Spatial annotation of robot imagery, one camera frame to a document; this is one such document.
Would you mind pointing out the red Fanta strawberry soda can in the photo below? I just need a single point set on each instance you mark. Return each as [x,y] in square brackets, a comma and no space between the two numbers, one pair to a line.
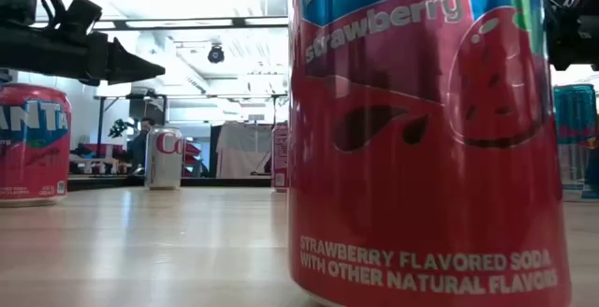
[421,180]
[33,157]

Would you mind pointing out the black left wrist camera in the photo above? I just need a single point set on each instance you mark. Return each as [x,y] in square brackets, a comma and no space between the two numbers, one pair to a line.
[84,13]

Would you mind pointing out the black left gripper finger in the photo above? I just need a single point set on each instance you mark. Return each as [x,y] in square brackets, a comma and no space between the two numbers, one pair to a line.
[128,66]

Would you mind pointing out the teal Red Bull can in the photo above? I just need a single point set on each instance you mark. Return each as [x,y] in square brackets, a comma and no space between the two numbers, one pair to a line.
[573,110]

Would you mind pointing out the red Coca-Cola can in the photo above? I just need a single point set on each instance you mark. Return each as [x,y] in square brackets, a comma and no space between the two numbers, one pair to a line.
[280,157]

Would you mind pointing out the black dome ceiling camera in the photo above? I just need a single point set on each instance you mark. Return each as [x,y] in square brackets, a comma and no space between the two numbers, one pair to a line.
[215,54]

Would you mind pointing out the black overhead frame bar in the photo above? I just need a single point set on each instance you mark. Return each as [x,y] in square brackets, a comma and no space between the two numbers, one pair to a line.
[239,21]

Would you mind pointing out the silver Diet Coke can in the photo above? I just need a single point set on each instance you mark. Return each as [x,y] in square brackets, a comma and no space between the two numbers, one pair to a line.
[164,166]

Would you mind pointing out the black aluminium rig frame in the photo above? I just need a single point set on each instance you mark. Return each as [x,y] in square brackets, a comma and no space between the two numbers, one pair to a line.
[224,182]

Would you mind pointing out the black background rack frame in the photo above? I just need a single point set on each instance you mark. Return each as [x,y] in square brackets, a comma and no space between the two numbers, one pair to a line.
[101,120]

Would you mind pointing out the white draped cloth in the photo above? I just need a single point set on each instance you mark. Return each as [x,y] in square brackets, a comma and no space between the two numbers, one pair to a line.
[243,150]

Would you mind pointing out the person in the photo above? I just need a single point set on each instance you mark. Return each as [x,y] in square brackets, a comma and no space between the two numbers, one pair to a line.
[140,148]

